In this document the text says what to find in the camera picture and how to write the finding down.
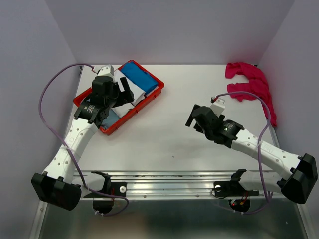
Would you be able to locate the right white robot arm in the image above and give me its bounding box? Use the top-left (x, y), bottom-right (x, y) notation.
top-left (185, 105), bottom-right (318, 204)

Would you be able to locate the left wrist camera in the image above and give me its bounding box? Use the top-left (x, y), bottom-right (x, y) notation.
top-left (97, 65), bottom-right (114, 78)

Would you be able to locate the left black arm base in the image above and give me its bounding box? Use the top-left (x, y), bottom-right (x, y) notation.
top-left (84, 171), bottom-right (127, 197)

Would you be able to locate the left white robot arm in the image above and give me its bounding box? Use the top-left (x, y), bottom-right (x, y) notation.
top-left (31, 76), bottom-right (134, 211)

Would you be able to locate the grey rolled t-shirt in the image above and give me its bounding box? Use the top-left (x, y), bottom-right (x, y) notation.
top-left (101, 109), bottom-right (120, 129)

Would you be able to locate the pink t-shirt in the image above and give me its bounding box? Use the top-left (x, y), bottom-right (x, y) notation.
top-left (225, 62), bottom-right (277, 127)

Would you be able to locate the aluminium mounting rail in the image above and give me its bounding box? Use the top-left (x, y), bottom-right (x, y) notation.
top-left (82, 170), bottom-right (270, 201)

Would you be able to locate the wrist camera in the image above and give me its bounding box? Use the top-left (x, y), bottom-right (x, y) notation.
top-left (97, 65), bottom-right (114, 78)
top-left (210, 99), bottom-right (226, 117)

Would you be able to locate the blue rolled t-shirt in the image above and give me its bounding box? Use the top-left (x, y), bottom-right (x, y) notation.
top-left (120, 61), bottom-right (158, 94)

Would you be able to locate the white textured rolled t-shirt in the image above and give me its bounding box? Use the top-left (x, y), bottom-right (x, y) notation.
top-left (112, 103), bottom-right (134, 118)

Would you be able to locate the red plastic tray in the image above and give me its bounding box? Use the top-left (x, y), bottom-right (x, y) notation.
top-left (73, 59), bottom-right (165, 136)

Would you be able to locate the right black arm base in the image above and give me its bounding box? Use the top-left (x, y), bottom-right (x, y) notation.
top-left (210, 169), bottom-right (259, 199)

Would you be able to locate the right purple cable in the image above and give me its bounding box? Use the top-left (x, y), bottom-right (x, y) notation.
top-left (210, 91), bottom-right (275, 215)

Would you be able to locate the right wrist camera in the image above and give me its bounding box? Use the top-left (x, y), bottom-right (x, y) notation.
top-left (210, 99), bottom-right (226, 117)

